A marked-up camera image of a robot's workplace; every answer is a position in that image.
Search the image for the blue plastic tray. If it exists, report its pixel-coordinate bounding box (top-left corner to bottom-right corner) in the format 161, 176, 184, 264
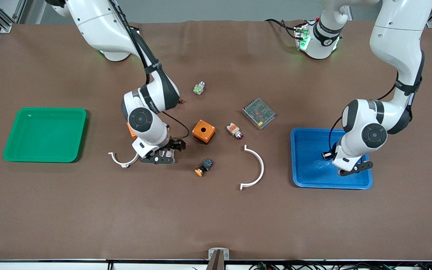
290, 127, 373, 190

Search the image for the yellow head push button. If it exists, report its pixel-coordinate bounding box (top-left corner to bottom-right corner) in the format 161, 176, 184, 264
195, 158, 213, 177

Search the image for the red indicator orange white body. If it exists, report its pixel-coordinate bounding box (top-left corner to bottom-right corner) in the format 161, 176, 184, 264
226, 122, 244, 140

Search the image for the metal mesh power supply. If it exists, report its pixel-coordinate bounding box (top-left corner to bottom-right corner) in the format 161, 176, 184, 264
241, 98, 276, 131

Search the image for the brown table mat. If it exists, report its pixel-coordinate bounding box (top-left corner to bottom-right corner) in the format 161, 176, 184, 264
0, 19, 432, 261

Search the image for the green plastic tray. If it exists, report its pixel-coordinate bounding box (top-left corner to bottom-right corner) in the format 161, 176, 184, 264
3, 108, 87, 163

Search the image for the small white curved bracket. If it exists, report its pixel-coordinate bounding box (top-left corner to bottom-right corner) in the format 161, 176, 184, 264
108, 150, 140, 168

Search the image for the large white curved bracket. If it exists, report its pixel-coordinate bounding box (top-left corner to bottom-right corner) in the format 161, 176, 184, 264
240, 145, 265, 191

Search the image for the black cable bundle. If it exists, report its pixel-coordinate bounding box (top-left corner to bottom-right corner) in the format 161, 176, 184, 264
250, 261, 432, 270

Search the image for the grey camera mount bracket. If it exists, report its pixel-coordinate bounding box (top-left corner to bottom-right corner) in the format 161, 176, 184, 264
208, 247, 230, 260

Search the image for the black left base cable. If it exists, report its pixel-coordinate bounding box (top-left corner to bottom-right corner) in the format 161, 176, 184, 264
265, 18, 303, 40

